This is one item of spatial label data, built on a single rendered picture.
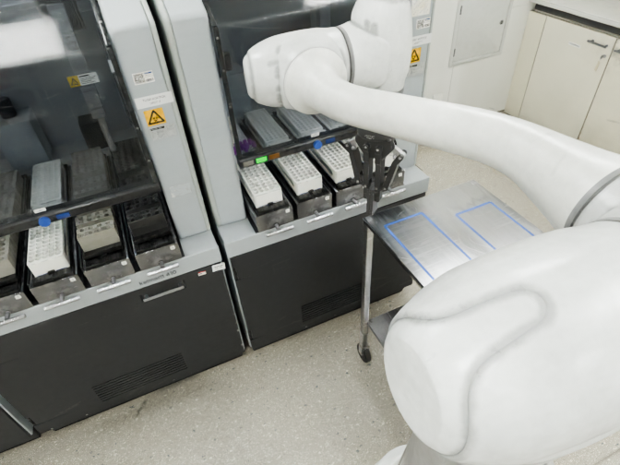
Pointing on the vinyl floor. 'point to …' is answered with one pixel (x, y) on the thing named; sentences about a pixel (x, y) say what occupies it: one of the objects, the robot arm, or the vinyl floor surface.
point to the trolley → (436, 241)
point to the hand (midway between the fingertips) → (372, 198)
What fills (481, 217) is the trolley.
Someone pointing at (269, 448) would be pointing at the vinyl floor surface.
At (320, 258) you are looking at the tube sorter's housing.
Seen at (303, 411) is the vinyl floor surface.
